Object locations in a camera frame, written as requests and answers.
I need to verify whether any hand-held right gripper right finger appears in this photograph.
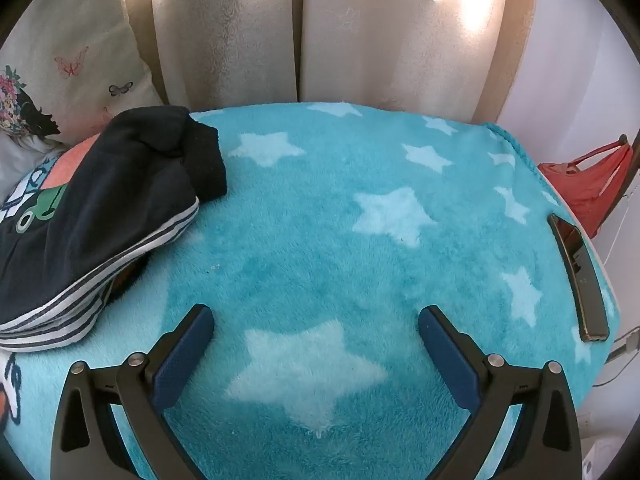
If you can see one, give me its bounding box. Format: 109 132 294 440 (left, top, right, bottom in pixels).
418 305 583 480

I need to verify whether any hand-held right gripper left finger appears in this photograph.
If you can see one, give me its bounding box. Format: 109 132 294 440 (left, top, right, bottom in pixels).
50 304 216 480

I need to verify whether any black and white sock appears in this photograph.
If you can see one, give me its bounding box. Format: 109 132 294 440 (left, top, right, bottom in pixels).
0 106 228 351

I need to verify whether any black smartphone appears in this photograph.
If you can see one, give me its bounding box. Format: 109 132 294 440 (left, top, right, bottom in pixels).
546 213 611 343

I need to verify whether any turquoise star cartoon blanket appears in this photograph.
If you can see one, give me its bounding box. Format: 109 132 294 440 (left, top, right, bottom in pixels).
0 102 623 480

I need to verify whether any white power strip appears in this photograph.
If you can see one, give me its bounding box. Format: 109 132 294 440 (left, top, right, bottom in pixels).
582 437 628 480

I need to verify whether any red plastic bag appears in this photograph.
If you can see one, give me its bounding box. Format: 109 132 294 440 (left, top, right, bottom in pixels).
537 135 636 241

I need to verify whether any plain white pillow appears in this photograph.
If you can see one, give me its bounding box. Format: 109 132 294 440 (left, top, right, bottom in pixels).
0 135 68 196

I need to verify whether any beige curtain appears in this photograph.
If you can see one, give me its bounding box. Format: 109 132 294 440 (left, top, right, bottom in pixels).
150 0 297 113
299 0 511 126

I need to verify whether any cream floral butterfly pillow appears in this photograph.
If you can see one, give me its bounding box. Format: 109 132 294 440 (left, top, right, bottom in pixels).
0 0 166 143

